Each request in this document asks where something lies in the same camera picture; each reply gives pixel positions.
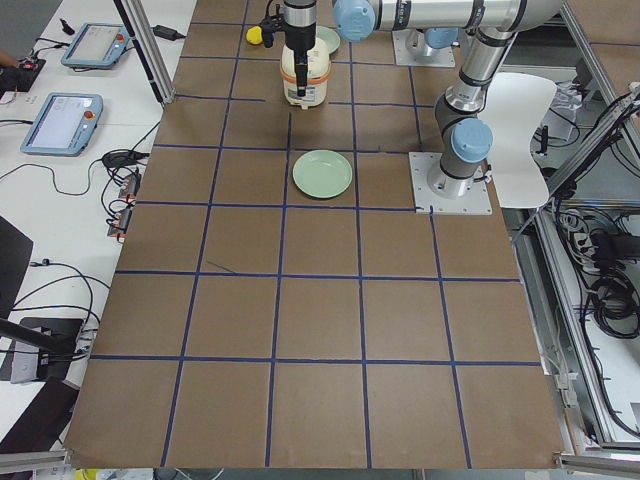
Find aluminium frame post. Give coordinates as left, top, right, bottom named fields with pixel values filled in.
left=113, top=0, right=176, bottom=105

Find person hand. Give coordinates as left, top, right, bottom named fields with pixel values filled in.
left=0, top=49, right=20, bottom=68

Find green plate far side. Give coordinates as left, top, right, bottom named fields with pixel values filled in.
left=316, top=25, right=341, bottom=55

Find black camera stand base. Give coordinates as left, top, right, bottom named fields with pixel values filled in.
left=1, top=317, right=83, bottom=384

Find power strip with plugs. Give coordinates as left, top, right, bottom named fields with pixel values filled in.
left=106, top=168, right=142, bottom=243

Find blue teach pendant near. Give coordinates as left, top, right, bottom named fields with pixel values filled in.
left=20, top=92, right=104, bottom=157

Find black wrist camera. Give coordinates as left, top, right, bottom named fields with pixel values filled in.
left=259, top=0, right=284, bottom=48

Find black power adapter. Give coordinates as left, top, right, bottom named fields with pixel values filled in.
left=152, top=25, right=186, bottom=41

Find white chair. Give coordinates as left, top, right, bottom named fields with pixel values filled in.
left=479, top=72, right=557, bottom=209

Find brown paper table cover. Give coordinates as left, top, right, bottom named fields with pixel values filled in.
left=65, top=1, right=564, bottom=469

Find yellow lemon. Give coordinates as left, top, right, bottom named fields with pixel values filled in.
left=246, top=25, right=263, bottom=46

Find green plate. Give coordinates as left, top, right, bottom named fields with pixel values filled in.
left=292, top=150, right=353, bottom=199
left=316, top=25, right=341, bottom=55

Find coiled black cables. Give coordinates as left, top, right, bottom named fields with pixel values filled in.
left=574, top=209, right=640, bottom=341

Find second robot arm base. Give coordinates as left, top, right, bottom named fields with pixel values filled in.
left=405, top=27, right=459, bottom=58

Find blue teach pendant far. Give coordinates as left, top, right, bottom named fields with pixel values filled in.
left=61, top=23, right=130, bottom=70

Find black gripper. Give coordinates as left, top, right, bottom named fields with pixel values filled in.
left=283, top=0, right=317, bottom=97

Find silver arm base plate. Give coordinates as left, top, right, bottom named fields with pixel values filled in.
left=409, top=152, right=492, bottom=216

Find blue teach pendant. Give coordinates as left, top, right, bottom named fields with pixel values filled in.
left=20, top=92, right=104, bottom=157
left=61, top=23, right=130, bottom=70

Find green plate near centre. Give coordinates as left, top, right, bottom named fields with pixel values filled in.
left=292, top=150, right=353, bottom=199

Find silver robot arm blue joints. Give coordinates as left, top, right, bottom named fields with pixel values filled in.
left=333, top=0, right=562, bottom=180

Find cream rice cooker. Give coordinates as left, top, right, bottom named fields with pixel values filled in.
left=280, top=37, right=331, bottom=109

